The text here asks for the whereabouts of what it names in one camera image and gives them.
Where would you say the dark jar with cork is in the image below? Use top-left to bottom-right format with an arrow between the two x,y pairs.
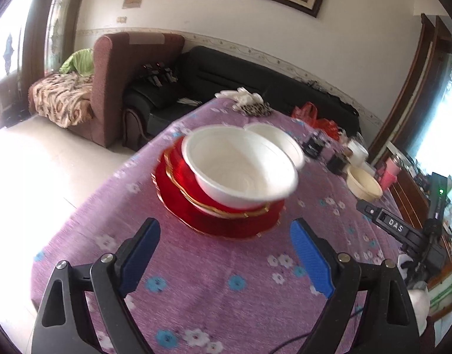
326,148 -> 353,176

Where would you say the white foam bowl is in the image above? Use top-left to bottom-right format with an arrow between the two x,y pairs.
244,123 -> 305,171
181,125 -> 299,210

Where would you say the cream plastic bowl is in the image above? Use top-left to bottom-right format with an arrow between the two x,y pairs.
346,165 -> 383,202

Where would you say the red plastic bag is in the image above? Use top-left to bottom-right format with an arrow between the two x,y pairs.
291,101 -> 340,141

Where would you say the white plastic jar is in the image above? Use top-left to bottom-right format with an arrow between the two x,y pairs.
346,138 -> 369,167

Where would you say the white cloth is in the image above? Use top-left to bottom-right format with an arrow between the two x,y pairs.
215,87 -> 263,111

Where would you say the black sofa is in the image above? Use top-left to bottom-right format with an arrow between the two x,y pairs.
123,46 -> 361,151

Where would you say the pink thermos bottle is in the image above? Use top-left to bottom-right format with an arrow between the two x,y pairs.
380,154 -> 402,190

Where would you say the purple floral tablecloth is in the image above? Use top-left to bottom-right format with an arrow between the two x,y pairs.
31,98 -> 399,353

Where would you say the patterned blanket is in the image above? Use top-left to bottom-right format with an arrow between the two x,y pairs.
28,72 -> 94,128

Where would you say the red glass plate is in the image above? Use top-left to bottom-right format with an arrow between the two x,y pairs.
153,148 -> 284,240
163,137 -> 272,219

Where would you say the maroon armchair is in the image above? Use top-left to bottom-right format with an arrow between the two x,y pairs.
28,31 -> 186,149

